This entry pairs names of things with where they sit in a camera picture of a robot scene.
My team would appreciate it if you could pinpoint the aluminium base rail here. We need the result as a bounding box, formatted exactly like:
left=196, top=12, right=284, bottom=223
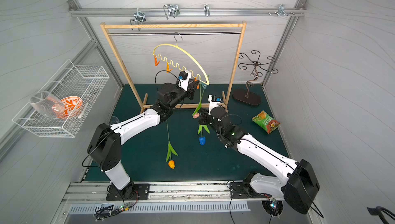
left=61, top=180, right=278, bottom=204

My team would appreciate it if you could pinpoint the clear drinking glass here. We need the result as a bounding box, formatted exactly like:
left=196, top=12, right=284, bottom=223
left=109, top=116, right=120, bottom=126

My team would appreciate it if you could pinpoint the orange patterned bowl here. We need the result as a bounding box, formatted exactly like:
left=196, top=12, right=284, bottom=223
left=52, top=96, right=83, bottom=119

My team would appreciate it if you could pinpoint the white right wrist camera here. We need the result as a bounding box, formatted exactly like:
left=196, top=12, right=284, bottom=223
left=208, top=95, right=222, bottom=115

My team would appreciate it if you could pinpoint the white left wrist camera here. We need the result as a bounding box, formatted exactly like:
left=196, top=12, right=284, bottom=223
left=176, top=70, right=192, bottom=92

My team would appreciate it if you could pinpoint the aluminium top rail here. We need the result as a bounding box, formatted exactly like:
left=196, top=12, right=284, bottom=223
left=70, top=6, right=307, bottom=18

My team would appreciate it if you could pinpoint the clear glass pitcher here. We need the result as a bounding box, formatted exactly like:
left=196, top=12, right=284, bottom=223
left=29, top=91, right=65, bottom=119

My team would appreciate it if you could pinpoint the green snack bag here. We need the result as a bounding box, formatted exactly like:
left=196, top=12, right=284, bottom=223
left=252, top=111, right=280, bottom=134

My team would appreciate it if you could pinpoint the metal rack rod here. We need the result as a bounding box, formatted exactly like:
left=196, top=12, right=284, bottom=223
left=109, top=31, right=241, bottom=36

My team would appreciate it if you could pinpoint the yellow wavy clothes hanger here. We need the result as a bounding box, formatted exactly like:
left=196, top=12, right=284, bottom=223
left=152, top=40, right=210, bottom=85

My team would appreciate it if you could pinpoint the metal hook clamp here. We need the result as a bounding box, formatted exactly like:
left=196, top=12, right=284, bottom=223
left=267, top=4, right=295, bottom=17
left=130, top=11, right=146, bottom=25
left=163, top=4, right=180, bottom=20
left=204, top=4, right=210, bottom=17

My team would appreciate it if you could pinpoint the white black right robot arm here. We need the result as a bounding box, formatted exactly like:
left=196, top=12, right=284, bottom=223
left=193, top=106, right=324, bottom=217

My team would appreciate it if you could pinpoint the pink tulip green stem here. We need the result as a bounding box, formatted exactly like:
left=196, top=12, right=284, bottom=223
left=192, top=85, right=205, bottom=119

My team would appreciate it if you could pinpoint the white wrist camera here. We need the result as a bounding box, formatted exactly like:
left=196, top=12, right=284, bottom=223
left=208, top=95, right=222, bottom=115
left=176, top=70, right=192, bottom=92

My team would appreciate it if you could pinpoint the orange tulip green stem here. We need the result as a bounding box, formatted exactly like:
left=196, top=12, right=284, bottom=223
left=166, top=122, right=178, bottom=169

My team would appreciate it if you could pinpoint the copper wire cup stand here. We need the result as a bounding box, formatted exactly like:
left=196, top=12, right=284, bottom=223
left=232, top=50, right=279, bottom=106

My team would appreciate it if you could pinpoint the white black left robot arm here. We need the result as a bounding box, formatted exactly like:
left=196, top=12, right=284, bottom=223
left=87, top=79, right=200, bottom=192

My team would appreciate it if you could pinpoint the wooden clothes rack frame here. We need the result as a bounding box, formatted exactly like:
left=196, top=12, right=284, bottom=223
left=100, top=21, right=247, bottom=113

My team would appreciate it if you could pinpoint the white wire basket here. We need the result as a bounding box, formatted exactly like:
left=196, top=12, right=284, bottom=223
left=12, top=60, right=109, bottom=138

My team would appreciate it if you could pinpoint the blue tulip green stem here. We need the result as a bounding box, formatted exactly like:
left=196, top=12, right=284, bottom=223
left=197, top=84, right=211, bottom=146

